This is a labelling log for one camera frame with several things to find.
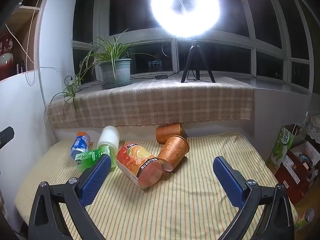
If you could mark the green label bottle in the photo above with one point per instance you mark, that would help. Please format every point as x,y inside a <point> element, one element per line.
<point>305,218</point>

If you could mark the white lace cloth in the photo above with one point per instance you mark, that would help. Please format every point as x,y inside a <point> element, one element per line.
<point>313,127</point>

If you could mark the white plastic cup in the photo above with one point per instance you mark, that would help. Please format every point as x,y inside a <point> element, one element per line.
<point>108,137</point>

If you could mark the green paper bag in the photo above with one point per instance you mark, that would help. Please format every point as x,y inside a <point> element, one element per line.
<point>282,147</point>

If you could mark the spider plant in grey pot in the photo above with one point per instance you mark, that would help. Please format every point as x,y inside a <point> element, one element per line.
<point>116,71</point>

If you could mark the green tea bottle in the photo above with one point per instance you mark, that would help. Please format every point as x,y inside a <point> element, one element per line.
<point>87,158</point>

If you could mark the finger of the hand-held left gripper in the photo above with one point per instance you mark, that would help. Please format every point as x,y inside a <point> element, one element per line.
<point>6,135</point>

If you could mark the grey plant saucer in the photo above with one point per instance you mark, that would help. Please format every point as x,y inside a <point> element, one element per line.
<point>120,84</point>

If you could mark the red cardboard box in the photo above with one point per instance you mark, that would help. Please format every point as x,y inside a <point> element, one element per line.
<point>290,177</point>

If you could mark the orange juice carton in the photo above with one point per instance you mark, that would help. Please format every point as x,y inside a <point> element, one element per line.
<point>140,162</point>

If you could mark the red jar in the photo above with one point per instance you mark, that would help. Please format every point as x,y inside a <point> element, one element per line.
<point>6,60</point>

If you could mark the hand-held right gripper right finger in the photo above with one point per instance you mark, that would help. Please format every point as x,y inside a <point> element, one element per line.
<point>227,182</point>

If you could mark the wooden shelf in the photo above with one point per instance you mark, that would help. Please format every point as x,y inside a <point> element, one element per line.
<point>27,12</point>

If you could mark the yellow striped sheet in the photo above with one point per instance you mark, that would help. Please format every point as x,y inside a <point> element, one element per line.
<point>187,205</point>

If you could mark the orange patterned paper cup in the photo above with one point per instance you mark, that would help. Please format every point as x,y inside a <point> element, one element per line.
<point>172,151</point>
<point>167,132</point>

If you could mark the black tripod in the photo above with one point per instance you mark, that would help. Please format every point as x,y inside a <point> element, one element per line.
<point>194,55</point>

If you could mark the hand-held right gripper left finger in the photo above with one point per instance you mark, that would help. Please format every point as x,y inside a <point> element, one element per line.
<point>96,177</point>

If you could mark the blue label drink bottle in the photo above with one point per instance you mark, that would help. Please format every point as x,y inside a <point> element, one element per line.
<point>80,143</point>

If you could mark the beige checked cloth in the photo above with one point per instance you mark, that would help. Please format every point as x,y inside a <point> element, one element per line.
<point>150,105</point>

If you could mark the black power strip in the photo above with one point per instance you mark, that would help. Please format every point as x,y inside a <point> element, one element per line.
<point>161,76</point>

